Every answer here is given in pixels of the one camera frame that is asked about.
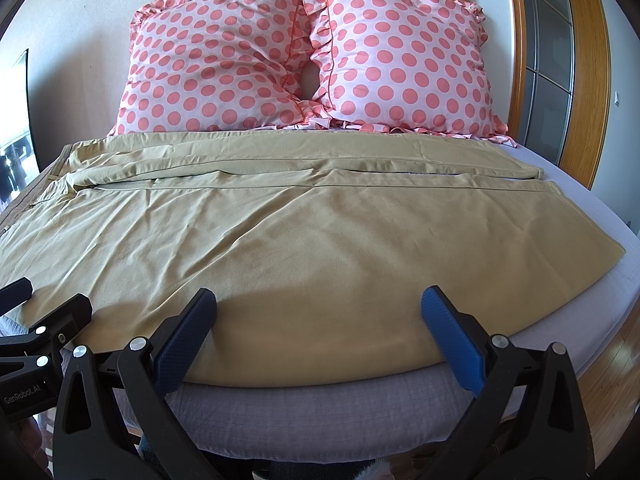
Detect khaki pants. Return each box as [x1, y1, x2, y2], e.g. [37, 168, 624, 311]
[1, 130, 624, 387]

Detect lavender bed sheet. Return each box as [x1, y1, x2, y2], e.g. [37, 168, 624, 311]
[0, 131, 640, 465]

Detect dark framed picture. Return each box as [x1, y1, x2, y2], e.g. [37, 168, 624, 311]
[0, 50, 40, 210]

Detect left polka dot pillow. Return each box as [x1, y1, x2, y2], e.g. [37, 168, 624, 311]
[111, 0, 317, 136]

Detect polka dot pillow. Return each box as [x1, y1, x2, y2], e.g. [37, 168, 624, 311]
[302, 0, 516, 146]
[111, 0, 317, 136]

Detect right polka dot pillow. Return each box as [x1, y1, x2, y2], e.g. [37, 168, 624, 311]
[302, 0, 516, 146]

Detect wooden framed glass door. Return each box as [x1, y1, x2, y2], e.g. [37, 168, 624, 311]
[469, 0, 611, 188]

